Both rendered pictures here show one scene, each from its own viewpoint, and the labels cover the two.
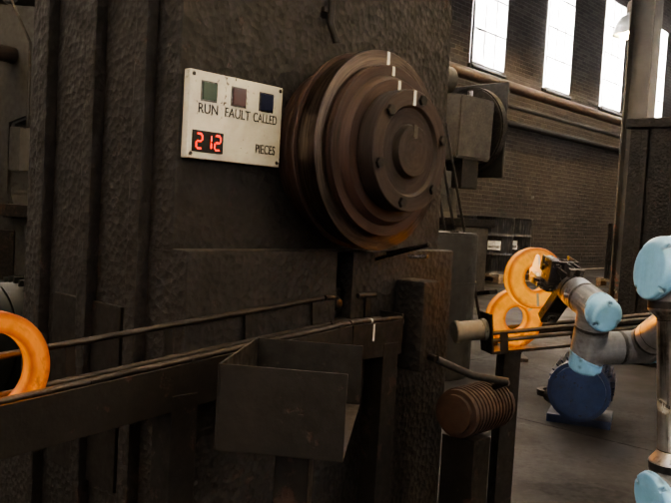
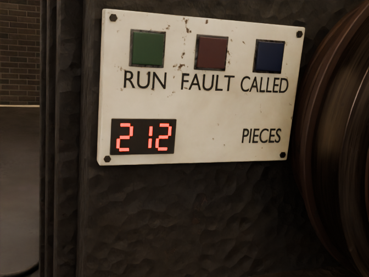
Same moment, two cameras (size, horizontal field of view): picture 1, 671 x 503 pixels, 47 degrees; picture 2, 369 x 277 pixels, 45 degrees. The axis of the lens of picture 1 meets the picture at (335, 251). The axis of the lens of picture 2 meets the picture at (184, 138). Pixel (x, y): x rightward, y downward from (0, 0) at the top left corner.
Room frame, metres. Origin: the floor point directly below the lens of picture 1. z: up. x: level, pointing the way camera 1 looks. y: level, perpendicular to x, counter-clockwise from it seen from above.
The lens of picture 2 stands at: (1.16, 0.00, 1.23)
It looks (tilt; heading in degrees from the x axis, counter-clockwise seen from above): 14 degrees down; 27
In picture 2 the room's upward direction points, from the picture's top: 5 degrees clockwise
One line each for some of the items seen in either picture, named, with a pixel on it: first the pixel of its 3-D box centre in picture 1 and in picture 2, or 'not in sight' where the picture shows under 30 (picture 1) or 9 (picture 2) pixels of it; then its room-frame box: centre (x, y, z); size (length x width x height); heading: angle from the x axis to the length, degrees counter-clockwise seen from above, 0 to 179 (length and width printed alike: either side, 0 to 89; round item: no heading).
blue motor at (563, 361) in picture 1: (582, 384); not in sight; (3.80, -1.27, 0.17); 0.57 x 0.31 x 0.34; 158
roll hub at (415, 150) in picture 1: (404, 151); not in sight; (1.78, -0.15, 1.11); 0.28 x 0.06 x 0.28; 138
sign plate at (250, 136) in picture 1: (235, 121); (204, 92); (1.67, 0.23, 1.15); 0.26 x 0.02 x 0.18; 138
